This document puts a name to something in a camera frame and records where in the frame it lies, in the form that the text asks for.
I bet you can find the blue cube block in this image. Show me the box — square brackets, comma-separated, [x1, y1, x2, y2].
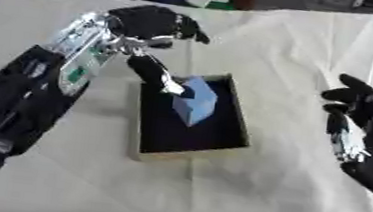
[168, 73, 222, 130]

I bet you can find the tan box with black inside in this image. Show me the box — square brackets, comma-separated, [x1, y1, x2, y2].
[125, 62, 260, 173]

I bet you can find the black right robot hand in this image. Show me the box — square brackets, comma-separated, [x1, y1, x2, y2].
[309, 70, 373, 198]

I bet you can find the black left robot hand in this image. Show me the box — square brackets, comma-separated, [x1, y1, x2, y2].
[97, 0, 215, 100]

